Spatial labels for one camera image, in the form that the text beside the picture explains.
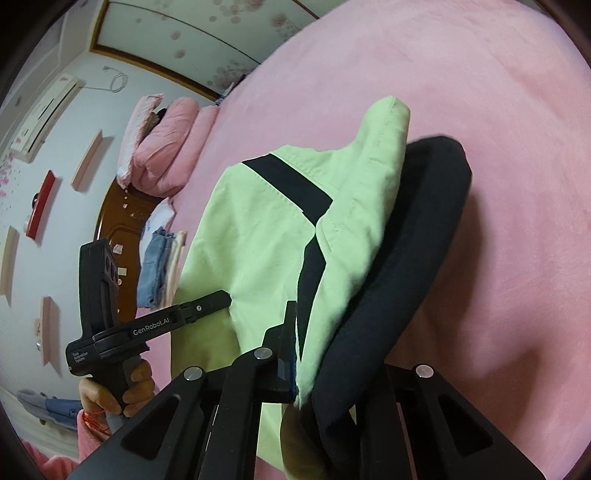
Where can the folded blue jeans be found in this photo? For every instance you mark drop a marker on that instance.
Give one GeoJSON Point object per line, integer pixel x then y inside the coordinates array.
{"type": "Point", "coordinates": [152, 270]}

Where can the folded cream clothes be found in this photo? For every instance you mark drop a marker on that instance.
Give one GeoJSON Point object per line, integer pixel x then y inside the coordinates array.
{"type": "Point", "coordinates": [175, 258]}

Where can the folded pink quilt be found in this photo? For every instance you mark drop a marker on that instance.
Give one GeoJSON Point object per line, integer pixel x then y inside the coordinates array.
{"type": "Point", "coordinates": [166, 147]}

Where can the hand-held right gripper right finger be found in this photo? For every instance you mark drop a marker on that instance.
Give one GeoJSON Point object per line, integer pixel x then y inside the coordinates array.
{"type": "Point", "coordinates": [415, 415]}

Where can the person's left hand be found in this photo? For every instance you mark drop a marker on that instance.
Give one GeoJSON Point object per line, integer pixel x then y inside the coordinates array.
{"type": "Point", "coordinates": [99, 396]}

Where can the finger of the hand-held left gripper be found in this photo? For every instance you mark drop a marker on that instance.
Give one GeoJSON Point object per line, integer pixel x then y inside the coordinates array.
{"type": "Point", "coordinates": [207, 304]}

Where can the white printed pillow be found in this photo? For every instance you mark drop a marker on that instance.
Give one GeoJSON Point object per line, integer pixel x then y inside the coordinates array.
{"type": "Point", "coordinates": [159, 217]}

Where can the blue denim garment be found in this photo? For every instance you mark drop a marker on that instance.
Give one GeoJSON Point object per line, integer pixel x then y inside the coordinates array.
{"type": "Point", "coordinates": [51, 408]}

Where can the brown wooden headboard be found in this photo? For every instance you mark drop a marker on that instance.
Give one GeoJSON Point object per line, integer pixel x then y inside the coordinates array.
{"type": "Point", "coordinates": [124, 217]}

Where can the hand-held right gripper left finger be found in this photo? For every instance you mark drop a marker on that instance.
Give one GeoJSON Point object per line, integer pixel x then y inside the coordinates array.
{"type": "Point", "coordinates": [281, 341]}

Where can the white air conditioner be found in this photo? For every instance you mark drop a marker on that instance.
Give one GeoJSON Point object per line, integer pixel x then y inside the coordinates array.
{"type": "Point", "coordinates": [46, 115]}

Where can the red wall shelf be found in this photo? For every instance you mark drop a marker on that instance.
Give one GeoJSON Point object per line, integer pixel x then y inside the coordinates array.
{"type": "Point", "coordinates": [44, 203]}

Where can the person's left forearm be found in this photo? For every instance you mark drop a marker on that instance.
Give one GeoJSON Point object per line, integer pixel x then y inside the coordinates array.
{"type": "Point", "coordinates": [90, 441]}

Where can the green and black hooded jacket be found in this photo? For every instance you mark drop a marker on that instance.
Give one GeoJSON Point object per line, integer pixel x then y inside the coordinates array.
{"type": "Point", "coordinates": [258, 240]}

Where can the pink lace-trimmed pillow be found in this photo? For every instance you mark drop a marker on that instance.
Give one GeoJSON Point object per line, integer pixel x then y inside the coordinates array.
{"type": "Point", "coordinates": [134, 129]}

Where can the pale wall shelf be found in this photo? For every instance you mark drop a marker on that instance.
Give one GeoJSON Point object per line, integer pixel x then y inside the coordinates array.
{"type": "Point", "coordinates": [87, 159]}
{"type": "Point", "coordinates": [8, 267]}
{"type": "Point", "coordinates": [50, 330]}

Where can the floral wardrobe doors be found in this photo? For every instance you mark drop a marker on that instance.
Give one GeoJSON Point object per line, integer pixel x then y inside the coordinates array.
{"type": "Point", "coordinates": [184, 37]}

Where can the pink bed blanket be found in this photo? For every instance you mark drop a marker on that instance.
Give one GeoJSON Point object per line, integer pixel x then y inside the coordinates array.
{"type": "Point", "coordinates": [461, 69]}

